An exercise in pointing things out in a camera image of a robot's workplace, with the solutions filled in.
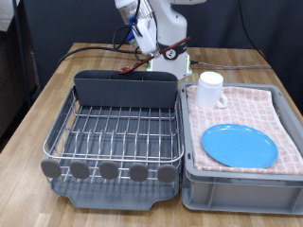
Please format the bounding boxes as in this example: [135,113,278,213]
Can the thin black hanging cable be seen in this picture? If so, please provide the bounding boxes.
[238,0,276,72]

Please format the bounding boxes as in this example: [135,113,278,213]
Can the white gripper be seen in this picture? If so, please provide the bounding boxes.
[135,19,161,61]

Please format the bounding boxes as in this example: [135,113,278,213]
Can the black camera cable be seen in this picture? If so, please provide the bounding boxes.
[112,0,142,52]

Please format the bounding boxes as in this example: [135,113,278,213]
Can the blue plastic plate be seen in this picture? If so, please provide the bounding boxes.
[201,123,279,169]

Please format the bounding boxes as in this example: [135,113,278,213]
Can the metal wire dish rack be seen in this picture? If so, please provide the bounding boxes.
[40,84,186,185]

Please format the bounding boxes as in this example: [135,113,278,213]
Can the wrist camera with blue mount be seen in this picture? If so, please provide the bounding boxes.
[127,17,144,47]

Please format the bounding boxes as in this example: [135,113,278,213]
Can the brown wooden spoon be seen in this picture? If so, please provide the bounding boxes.
[117,36,192,75]

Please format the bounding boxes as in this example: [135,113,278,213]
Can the white mug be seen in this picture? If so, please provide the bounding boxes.
[194,71,229,110]

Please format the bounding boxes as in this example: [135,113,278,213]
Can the black backdrop curtain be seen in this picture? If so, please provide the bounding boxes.
[23,0,303,114]

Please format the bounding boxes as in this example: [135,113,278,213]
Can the dark metal pole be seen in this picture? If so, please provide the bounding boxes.
[11,0,32,108]

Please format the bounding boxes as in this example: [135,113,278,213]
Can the grey drain tray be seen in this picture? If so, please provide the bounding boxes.
[50,103,183,212]

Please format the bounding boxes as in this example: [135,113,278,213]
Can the thick black cable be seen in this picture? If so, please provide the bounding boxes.
[58,46,141,65]

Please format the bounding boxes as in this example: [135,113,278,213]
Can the pink checkered towel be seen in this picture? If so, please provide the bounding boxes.
[186,84,303,176]

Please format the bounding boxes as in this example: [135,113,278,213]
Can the dark grey utensil holder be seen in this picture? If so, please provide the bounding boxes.
[73,69,179,110]

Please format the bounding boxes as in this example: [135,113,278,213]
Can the grey plastic crate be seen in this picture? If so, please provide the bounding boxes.
[179,81,303,216]

